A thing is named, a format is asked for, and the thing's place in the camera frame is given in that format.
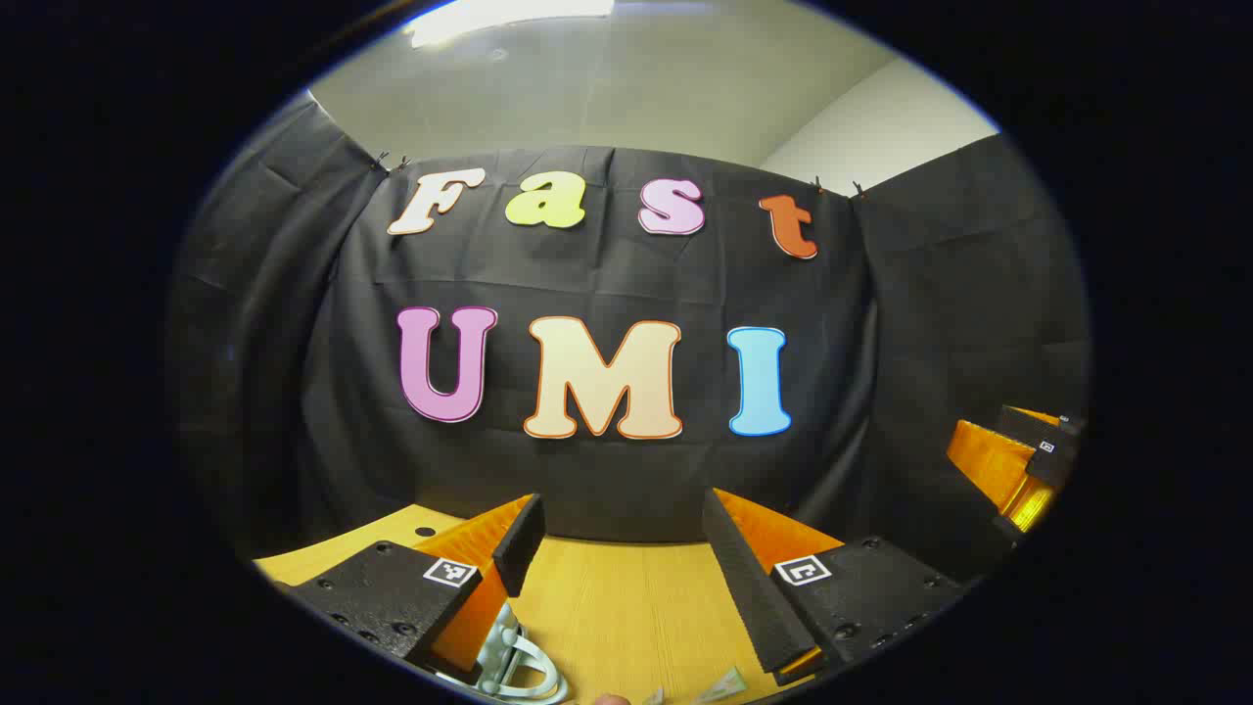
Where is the ceiling light panel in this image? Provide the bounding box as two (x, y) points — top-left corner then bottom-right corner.
(406, 0), (616, 48)

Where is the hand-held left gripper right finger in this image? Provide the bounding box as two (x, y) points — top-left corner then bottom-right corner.
(702, 487), (970, 686)

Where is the light blue suitcase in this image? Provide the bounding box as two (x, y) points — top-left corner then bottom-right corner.
(436, 599), (574, 704)

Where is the black backdrop cloth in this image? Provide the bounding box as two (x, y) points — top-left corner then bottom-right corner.
(166, 93), (1092, 588)

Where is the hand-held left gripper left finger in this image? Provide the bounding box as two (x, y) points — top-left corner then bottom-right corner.
(279, 493), (546, 677)

